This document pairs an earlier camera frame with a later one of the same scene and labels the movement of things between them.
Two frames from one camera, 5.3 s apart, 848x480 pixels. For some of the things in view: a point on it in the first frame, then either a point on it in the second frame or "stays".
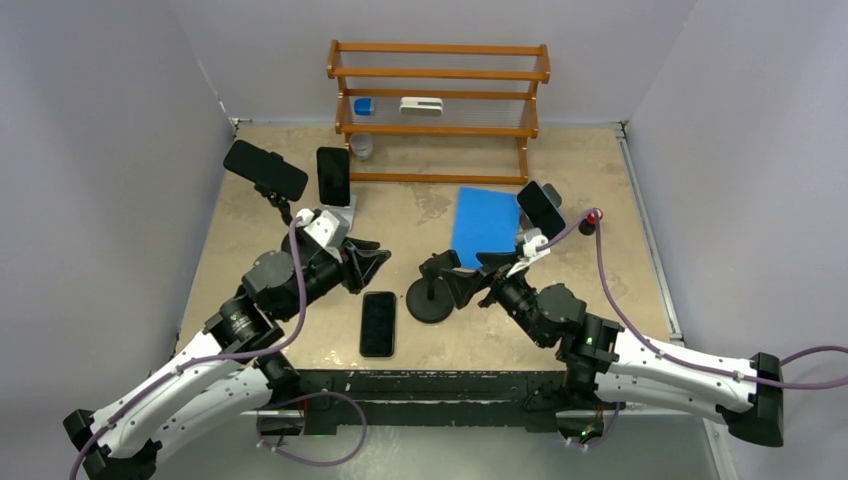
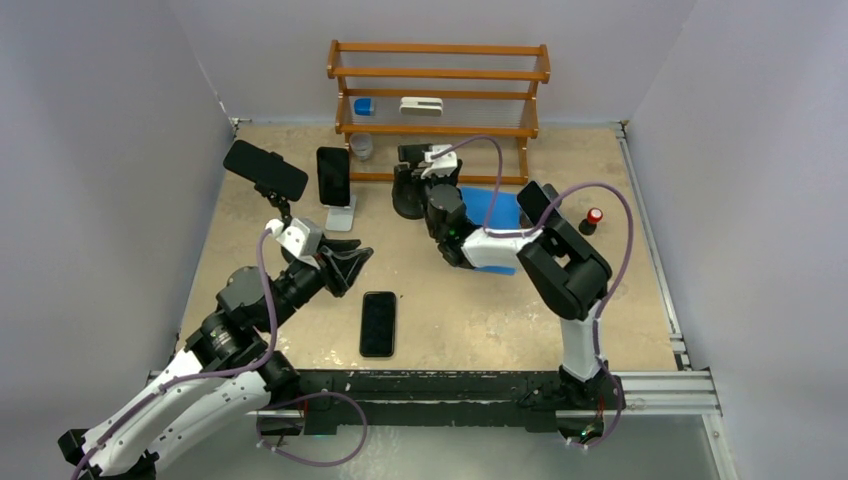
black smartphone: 377,323 stays
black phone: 540,211 stays
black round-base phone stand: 428,298 -> 409,183
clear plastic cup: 361,144 stays
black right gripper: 464,287 -> 404,177
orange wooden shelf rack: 404,90 stays
